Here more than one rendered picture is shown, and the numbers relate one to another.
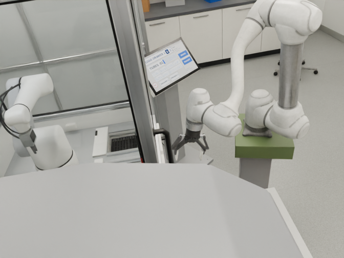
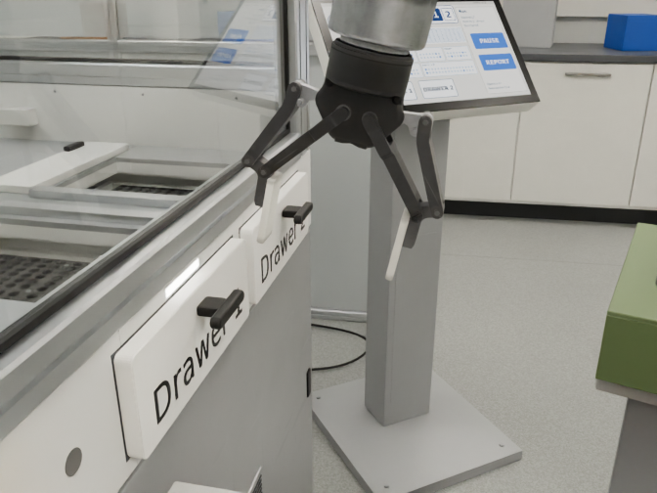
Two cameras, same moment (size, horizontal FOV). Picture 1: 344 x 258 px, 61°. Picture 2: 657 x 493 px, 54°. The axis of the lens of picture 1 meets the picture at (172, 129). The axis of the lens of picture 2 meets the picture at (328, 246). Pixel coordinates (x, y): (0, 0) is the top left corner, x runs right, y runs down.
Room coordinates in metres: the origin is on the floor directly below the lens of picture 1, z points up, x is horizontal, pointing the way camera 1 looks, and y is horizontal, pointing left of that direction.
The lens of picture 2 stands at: (0.58, -0.23, 1.22)
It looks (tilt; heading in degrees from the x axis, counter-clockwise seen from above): 22 degrees down; 15
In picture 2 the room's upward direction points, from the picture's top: straight up
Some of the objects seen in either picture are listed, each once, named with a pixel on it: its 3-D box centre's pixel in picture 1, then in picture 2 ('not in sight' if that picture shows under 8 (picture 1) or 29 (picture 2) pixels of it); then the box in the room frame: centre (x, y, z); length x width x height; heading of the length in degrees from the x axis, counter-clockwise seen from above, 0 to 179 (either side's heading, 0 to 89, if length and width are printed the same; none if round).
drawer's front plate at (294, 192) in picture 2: (160, 142); (279, 230); (1.45, 0.09, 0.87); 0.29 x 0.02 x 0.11; 3
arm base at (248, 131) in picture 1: (257, 123); not in sight; (1.49, -0.56, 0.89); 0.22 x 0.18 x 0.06; 162
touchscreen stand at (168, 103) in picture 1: (174, 122); (413, 272); (2.15, -0.03, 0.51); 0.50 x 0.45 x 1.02; 41
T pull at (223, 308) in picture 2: not in sight; (217, 307); (1.13, 0.04, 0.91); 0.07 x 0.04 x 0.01; 3
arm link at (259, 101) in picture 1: (260, 107); not in sight; (1.46, -0.55, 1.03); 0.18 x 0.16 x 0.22; 32
